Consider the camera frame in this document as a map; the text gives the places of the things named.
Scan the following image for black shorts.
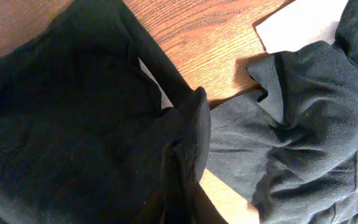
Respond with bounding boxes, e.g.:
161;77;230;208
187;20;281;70
0;1;224;224

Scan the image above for white garment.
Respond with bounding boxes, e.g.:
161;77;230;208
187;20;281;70
255;0;348;54

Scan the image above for dark grey printed t-shirt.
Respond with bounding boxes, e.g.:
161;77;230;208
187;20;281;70
206;1;358;223

